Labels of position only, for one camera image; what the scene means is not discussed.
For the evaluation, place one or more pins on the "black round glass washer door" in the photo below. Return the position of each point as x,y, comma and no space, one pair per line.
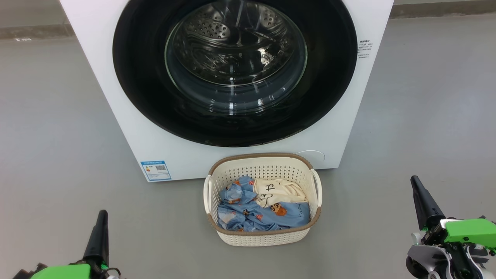
135,77

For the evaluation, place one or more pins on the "white front-load washing machine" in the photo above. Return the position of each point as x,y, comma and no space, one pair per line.
116,147

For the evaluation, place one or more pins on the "steel perforated washer drum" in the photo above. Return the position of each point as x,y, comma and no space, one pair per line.
236,42

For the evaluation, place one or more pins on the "blue cartoon print garment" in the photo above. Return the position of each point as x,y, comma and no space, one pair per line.
240,217

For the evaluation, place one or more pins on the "cream garment with black print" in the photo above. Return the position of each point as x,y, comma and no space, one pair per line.
286,192

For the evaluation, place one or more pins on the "round white filter cover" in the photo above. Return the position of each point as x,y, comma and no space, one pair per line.
314,157

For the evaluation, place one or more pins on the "cream perforated laundry basket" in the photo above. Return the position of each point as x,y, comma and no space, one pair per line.
267,237

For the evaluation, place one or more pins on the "blue energy label sticker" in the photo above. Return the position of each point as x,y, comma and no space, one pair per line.
155,171

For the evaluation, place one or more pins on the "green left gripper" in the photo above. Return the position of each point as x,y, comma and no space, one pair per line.
62,273

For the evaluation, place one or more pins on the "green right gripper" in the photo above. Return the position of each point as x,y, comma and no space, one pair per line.
469,230

